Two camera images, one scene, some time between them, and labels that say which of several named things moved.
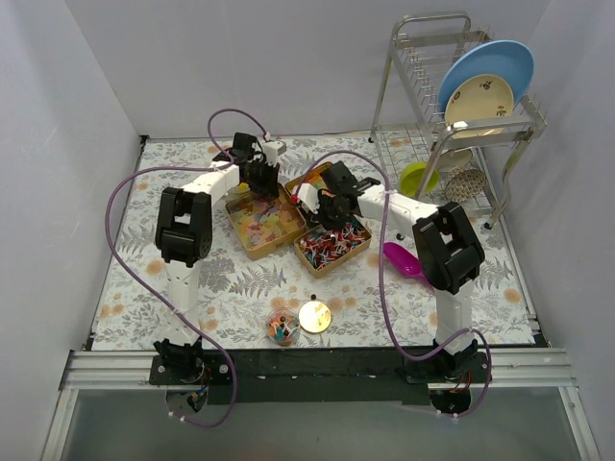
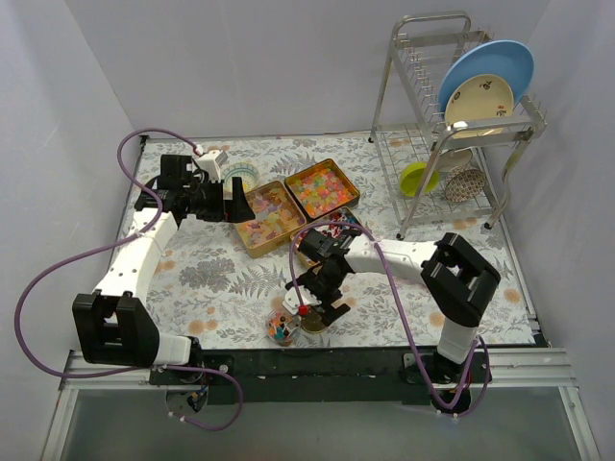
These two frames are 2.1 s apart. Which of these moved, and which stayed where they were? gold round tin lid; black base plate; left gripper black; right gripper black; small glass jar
Moved: right gripper black; left gripper black
Stayed: gold round tin lid; black base plate; small glass jar
